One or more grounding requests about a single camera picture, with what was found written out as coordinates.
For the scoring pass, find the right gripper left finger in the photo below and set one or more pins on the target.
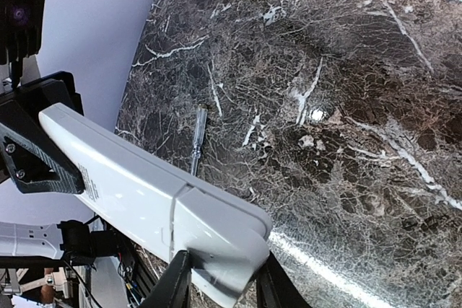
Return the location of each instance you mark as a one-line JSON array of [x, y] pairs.
[[173, 290]]

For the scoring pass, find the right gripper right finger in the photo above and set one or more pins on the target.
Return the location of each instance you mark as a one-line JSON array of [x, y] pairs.
[[274, 289]]

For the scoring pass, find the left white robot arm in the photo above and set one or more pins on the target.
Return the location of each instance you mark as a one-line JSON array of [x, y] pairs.
[[69, 242]]

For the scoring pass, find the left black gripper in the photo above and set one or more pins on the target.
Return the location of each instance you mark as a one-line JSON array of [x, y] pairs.
[[28, 156]]

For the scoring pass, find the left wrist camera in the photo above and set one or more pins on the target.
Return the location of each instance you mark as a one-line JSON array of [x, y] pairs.
[[21, 29]]

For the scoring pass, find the clear test screwdriver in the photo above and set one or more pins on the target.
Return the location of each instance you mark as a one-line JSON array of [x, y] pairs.
[[198, 137]]

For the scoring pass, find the white remote control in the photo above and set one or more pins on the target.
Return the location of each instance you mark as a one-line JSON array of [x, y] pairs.
[[163, 208]]

